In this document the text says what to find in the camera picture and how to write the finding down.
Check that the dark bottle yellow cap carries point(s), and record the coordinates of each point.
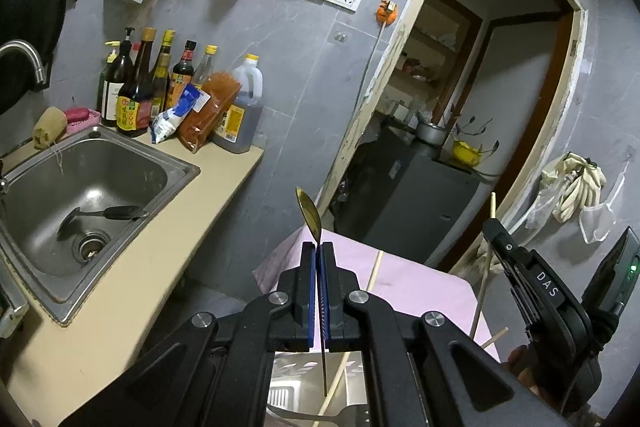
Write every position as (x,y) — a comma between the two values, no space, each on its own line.
(162,72)

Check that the pink tablecloth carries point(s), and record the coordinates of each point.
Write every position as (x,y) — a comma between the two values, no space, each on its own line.
(415,287)

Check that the clear bottle yellow cap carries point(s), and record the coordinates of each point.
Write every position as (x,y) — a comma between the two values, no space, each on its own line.
(206,67)

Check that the metal cooking pot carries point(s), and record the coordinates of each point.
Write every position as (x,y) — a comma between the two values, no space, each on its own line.
(430,133)

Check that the black round pan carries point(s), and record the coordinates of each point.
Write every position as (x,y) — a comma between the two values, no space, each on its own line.
(30,7)

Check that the person's right hand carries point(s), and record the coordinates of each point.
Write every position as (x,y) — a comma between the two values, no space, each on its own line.
(522,359)

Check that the green pump bottle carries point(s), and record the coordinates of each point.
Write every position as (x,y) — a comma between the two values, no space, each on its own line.
(106,82)

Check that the large dark liquid jug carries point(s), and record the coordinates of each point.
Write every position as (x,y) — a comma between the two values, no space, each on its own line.
(247,97)

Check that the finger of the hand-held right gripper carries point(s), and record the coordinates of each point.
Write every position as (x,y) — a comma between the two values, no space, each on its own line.
(502,242)

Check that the pink soap dish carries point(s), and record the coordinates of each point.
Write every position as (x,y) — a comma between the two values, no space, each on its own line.
(80,117)

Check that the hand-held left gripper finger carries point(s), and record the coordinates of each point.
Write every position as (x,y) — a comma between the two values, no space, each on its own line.
(312,287)
(325,292)

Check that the cream rubber gloves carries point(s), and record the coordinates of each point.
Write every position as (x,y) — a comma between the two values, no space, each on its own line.
(580,187)

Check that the dark bottle black cap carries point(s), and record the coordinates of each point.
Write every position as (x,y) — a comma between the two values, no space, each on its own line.
(182,67)

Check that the orange noodle packet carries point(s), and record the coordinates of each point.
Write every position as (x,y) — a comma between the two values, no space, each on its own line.
(210,112)

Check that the orange wall hook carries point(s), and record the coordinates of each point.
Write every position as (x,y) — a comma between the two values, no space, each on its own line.
(386,12)

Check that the beige kitchen counter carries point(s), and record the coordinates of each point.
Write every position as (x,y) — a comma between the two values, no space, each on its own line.
(125,322)

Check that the wooden shelf unit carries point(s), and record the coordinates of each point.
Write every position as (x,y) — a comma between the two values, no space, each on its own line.
(430,52)

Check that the white plastic utensil basket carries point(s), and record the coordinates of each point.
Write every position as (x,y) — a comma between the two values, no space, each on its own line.
(290,399)

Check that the black utensil in sink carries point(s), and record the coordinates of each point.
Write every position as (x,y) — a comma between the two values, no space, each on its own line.
(115,212)

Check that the stainless steel sink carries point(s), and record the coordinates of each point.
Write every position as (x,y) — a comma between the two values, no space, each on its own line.
(115,172)

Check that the tan loofah sponge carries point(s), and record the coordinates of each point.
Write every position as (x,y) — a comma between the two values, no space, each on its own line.
(49,127)

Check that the dark grey cabinet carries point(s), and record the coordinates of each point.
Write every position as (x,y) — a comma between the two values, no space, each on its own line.
(405,197)

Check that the blue and white packet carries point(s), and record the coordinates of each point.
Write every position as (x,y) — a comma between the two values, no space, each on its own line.
(177,114)

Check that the cream door frame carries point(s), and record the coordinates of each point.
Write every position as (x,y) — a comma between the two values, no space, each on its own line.
(395,57)

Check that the dark pump bottle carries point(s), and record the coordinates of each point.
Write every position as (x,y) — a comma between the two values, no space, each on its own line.
(119,77)

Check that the small clear wall hook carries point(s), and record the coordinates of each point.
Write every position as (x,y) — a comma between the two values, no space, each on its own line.
(340,37)

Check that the beige rag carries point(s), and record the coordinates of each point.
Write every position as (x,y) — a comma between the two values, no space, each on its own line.
(492,257)

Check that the chrome faucet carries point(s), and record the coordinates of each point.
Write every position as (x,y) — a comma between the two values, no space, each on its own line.
(25,49)

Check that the metal spoon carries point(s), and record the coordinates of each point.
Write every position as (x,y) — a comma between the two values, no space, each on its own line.
(310,217)

